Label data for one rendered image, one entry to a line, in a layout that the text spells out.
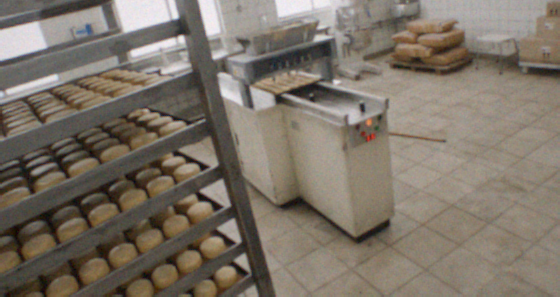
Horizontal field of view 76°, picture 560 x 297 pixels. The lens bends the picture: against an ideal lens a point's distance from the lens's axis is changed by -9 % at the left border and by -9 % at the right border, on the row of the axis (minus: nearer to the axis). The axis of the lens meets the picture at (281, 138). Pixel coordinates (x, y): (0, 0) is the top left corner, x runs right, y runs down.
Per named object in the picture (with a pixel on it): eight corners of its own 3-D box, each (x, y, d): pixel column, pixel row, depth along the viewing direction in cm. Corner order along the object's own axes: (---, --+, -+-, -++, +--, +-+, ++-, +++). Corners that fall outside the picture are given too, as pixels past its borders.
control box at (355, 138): (350, 146, 215) (347, 123, 210) (382, 132, 224) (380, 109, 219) (354, 148, 212) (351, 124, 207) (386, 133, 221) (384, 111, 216)
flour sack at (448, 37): (441, 48, 513) (440, 36, 506) (416, 47, 546) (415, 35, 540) (468, 37, 546) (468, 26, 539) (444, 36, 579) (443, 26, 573)
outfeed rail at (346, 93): (246, 71, 385) (245, 64, 383) (249, 70, 386) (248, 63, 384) (386, 110, 216) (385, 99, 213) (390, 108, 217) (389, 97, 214)
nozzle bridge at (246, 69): (237, 103, 286) (226, 58, 274) (318, 76, 314) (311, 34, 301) (255, 111, 259) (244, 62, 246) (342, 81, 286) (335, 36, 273)
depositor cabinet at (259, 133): (222, 163, 399) (201, 85, 367) (282, 139, 425) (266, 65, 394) (280, 215, 291) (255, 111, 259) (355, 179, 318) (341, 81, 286)
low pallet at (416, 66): (384, 68, 617) (384, 61, 613) (417, 56, 651) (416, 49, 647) (446, 76, 518) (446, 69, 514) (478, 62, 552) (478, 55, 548)
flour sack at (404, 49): (392, 55, 587) (391, 44, 581) (409, 49, 606) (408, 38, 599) (431, 59, 529) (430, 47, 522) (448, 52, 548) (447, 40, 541)
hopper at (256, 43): (238, 55, 275) (233, 36, 270) (303, 37, 296) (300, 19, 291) (254, 58, 250) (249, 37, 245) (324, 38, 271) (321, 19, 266)
